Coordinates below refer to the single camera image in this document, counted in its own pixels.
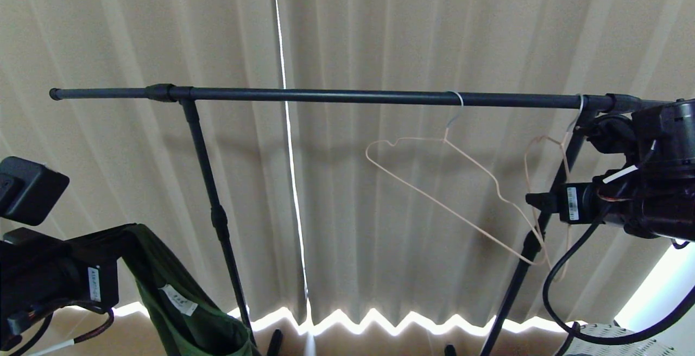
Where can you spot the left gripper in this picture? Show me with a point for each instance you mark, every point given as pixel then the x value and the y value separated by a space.
pixel 49 280

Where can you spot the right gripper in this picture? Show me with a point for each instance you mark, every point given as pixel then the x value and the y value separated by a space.
pixel 651 209

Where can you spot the green printed shirt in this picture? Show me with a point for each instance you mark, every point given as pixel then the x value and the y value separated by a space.
pixel 184 323

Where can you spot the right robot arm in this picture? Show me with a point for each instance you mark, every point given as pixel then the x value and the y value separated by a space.
pixel 668 139

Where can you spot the pink clothes hanger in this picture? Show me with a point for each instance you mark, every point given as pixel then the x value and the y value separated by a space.
pixel 434 202
pixel 525 174

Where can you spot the white laundry basket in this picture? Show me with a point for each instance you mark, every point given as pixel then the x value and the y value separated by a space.
pixel 613 348

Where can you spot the black clothes rack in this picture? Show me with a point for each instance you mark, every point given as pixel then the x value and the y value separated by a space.
pixel 326 95

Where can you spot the beige curtain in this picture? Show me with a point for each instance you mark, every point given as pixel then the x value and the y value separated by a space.
pixel 136 30

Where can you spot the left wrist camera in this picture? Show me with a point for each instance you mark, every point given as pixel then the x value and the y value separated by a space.
pixel 30 190

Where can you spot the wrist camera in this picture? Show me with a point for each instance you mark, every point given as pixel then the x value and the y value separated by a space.
pixel 30 190
pixel 611 133

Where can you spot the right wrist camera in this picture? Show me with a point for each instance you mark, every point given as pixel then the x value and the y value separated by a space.
pixel 611 133

